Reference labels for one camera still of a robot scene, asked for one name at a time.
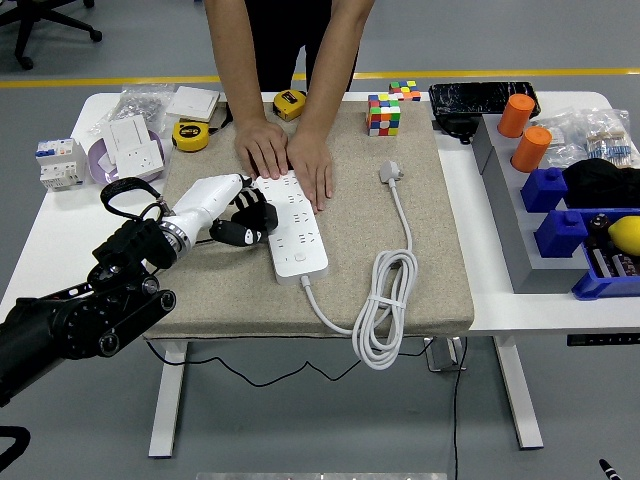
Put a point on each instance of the orange cylinder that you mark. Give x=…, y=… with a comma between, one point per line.
x=531, y=149
x=515, y=116

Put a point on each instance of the grey stepped stand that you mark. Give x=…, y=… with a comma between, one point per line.
x=505, y=200

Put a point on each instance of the white flat box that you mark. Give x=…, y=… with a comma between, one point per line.
x=192, y=102

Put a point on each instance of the black glossy tray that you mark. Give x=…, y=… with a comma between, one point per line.
x=470, y=97

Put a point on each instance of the small black box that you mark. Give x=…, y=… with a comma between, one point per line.
x=455, y=129

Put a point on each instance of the yellow lemon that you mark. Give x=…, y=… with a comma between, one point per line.
x=626, y=236

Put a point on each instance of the black office chair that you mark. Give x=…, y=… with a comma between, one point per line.
x=30, y=20

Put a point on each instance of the square yellow tape measure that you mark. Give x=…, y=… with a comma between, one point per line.
x=289, y=104

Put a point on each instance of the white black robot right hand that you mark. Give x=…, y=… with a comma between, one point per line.
x=609, y=471

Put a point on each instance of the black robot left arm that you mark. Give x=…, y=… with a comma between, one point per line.
x=50, y=320

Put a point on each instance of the black table control panel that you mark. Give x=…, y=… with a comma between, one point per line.
x=600, y=340

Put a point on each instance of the black cloth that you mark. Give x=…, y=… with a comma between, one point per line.
x=600, y=184

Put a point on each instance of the clear bag of parts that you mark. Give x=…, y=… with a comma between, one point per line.
x=560, y=137

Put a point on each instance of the white table leg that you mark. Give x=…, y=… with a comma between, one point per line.
x=167, y=425
x=520, y=400

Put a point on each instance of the grey-brown mat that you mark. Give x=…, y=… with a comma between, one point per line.
x=345, y=240

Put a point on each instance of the person's left hand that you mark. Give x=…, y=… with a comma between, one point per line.
x=310, y=165

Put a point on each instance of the clear bag of screws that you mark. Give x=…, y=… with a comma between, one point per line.
x=137, y=102

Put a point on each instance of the small rubik's cube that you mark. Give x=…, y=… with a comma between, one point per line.
x=406, y=90

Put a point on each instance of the person's torso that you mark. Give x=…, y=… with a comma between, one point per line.
x=280, y=30

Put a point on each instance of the clear bag of resistors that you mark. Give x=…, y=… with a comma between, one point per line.
x=610, y=140

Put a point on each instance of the purple bowl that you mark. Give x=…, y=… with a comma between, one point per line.
x=100, y=167

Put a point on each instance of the dark components in bin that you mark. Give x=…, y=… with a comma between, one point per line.
x=615, y=262

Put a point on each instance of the round yellow tape measure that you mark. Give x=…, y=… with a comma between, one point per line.
x=190, y=136

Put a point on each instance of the person's left forearm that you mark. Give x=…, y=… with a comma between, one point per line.
x=335, y=65

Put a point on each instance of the large rubik's cube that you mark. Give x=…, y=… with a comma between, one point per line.
x=383, y=116

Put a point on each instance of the blue block with knob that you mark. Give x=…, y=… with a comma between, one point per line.
x=560, y=235
x=544, y=191

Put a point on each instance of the white wall socket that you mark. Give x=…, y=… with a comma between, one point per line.
x=140, y=160

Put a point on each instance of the metal bracket under table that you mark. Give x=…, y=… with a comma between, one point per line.
x=442, y=357

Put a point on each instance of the white power strip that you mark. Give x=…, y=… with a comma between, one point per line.
x=300, y=240

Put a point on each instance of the blue plastic bin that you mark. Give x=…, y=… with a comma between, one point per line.
x=590, y=286

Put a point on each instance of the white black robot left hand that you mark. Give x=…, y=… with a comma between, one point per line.
x=210, y=197

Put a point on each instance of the white circuit breaker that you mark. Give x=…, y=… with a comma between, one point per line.
x=60, y=165

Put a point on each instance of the person's right hand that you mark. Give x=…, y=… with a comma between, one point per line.
x=260, y=145

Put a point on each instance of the white switch panel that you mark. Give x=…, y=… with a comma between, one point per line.
x=125, y=132

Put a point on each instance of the person's right forearm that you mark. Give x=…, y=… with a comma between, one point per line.
x=235, y=60

